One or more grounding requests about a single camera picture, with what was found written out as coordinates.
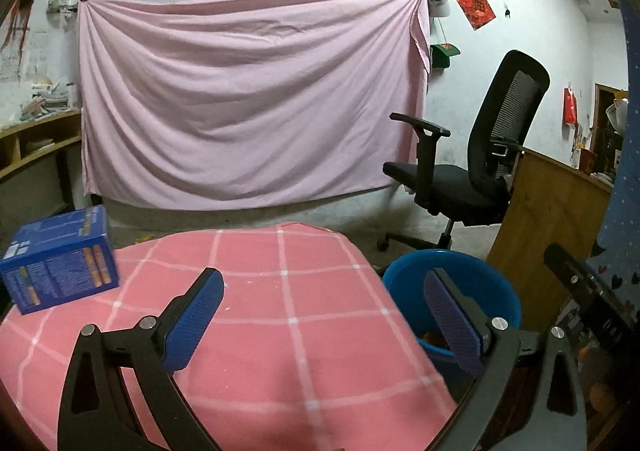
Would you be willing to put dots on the pink checkered tablecloth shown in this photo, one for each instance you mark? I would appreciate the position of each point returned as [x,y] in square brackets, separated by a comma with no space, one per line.
[307,351]

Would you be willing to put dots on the large pink hanging sheet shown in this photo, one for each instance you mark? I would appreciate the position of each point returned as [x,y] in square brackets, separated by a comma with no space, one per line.
[221,105]

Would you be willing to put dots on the red tassel wall ornament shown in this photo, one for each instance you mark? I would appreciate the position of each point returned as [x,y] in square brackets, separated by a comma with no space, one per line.
[16,31]

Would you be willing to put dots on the green hanging box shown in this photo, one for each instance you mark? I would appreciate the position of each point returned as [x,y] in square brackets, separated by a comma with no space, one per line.
[442,55]

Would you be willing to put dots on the wooden cabinet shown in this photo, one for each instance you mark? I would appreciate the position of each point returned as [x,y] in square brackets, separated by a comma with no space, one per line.
[551,202]

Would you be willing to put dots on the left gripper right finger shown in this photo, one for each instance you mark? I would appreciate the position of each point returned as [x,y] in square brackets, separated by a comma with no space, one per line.
[527,396]

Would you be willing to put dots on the blue plastic bucket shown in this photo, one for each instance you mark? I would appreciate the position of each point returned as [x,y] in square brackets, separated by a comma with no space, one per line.
[448,299]

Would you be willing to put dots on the red paper on wall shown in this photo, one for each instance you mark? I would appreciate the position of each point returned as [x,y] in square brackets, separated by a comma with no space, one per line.
[478,12]

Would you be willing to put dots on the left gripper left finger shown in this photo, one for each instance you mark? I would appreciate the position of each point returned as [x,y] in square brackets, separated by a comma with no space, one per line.
[96,411]

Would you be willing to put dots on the wooden shelf desk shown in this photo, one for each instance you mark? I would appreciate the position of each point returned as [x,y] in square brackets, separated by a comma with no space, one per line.
[24,144]

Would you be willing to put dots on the blue cardboard box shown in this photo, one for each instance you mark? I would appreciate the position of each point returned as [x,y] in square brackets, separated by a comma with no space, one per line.
[59,259]

